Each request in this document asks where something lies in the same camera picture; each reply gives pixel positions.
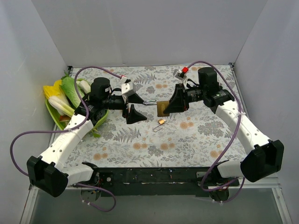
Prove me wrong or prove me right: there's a large brass padlock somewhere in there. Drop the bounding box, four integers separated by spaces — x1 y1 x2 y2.
143 100 170 117

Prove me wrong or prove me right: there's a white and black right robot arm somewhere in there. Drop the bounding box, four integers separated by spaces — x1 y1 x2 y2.
163 67 284 186

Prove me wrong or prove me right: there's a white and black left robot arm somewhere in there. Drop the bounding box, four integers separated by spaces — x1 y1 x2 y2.
27 77 147 197

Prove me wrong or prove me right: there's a small brass padlock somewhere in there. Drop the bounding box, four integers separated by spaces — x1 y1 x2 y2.
153 119 166 132

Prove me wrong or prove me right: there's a bok choy toy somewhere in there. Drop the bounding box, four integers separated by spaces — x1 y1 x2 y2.
77 80 91 94

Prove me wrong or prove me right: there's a floral patterned table mat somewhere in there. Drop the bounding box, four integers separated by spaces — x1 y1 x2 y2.
65 65 247 168

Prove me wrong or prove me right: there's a napa cabbage toy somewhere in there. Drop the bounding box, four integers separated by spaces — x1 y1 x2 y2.
61 77 85 109

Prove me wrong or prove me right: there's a green vegetable tray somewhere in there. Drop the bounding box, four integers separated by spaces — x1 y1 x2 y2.
45 78 110 131

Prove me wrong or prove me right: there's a yellow-leaf cabbage toy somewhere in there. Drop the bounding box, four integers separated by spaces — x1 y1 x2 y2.
43 79 74 117

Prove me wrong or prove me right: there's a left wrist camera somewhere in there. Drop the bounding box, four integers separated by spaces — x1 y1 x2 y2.
121 79 135 97

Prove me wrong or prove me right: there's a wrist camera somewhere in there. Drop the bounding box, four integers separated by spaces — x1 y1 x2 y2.
173 67 189 87
121 79 135 97

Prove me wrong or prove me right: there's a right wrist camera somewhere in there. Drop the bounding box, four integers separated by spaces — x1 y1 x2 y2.
173 67 189 87

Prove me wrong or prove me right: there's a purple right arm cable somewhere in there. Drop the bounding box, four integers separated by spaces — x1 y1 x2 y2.
186 61 245 203

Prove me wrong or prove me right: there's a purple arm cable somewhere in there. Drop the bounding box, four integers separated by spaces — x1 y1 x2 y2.
9 66 126 212
186 61 245 203

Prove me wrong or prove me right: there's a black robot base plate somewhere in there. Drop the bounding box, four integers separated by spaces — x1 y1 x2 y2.
83 167 229 200

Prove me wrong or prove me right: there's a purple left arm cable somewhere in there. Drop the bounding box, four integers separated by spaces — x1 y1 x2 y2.
9 66 126 212

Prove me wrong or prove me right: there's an aluminium frame rail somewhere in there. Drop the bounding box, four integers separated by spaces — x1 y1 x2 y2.
21 174 292 224

